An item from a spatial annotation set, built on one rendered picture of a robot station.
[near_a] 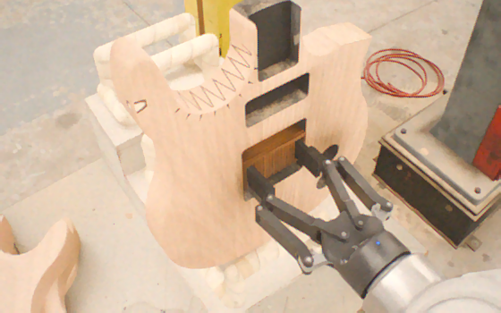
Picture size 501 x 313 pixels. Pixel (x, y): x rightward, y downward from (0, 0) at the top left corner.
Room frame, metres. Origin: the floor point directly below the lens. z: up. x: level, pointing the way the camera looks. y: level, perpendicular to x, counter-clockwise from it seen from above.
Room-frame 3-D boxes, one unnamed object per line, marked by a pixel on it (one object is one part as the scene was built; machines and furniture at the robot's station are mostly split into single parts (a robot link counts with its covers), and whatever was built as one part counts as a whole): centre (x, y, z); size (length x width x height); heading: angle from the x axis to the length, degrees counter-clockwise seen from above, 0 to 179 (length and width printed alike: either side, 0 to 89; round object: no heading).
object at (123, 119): (0.64, 0.25, 1.12); 0.11 x 0.03 x 0.03; 37
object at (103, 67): (0.68, 0.26, 1.15); 0.03 x 0.03 x 0.09
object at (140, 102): (0.35, 0.12, 1.41); 0.04 x 0.02 x 0.03; 36
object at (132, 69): (0.36, 0.09, 1.40); 0.07 x 0.04 x 0.10; 126
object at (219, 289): (0.38, 0.06, 0.96); 0.11 x 0.03 x 0.03; 37
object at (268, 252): (0.40, -0.04, 1.04); 0.20 x 0.03 x 0.03; 126
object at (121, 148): (0.69, 0.17, 1.02); 0.27 x 0.15 x 0.17; 127
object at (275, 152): (0.43, -0.02, 1.23); 0.10 x 0.03 x 0.05; 126
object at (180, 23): (0.73, 0.20, 1.20); 0.20 x 0.03 x 0.03; 126
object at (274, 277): (0.44, -0.01, 0.94); 0.27 x 0.15 x 0.01; 127
